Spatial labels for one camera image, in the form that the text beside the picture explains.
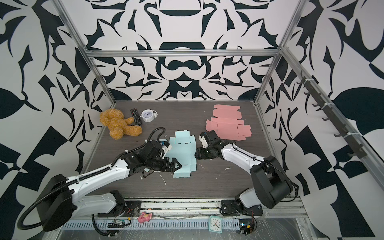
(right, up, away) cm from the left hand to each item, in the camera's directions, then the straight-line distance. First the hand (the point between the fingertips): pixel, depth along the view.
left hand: (176, 163), depth 78 cm
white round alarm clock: (-23, +25, +30) cm, 45 cm away
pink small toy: (-14, -23, -8) cm, 28 cm away
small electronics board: (+34, -28, -7) cm, 44 cm away
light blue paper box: (+2, +4, +16) cm, 16 cm away
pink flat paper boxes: (+33, +18, +27) cm, 46 cm away
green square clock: (+19, -25, -9) cm, 32 cm away
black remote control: (-31, +23, +30) cm, 49 cm away
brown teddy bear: (-39, +19, +17) cm, 46 cm away
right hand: (+12, +2, +9) cm, 15 cm away
